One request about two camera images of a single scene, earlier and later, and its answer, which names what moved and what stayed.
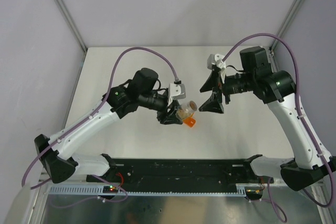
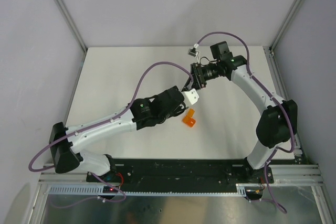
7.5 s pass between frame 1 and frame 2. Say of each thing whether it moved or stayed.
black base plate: stayed
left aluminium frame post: stayed
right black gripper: moved
